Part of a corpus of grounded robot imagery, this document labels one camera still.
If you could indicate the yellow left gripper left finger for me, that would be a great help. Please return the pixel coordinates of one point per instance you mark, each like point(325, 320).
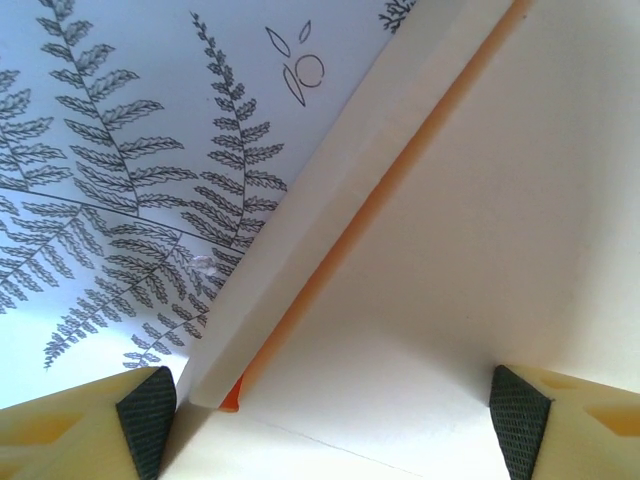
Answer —
point(65, 435)

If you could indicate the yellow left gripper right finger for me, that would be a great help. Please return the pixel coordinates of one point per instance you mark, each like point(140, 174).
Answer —
point(580, 435)

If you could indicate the orange paper box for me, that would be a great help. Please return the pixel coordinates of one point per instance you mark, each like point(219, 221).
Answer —
point(450, 250)

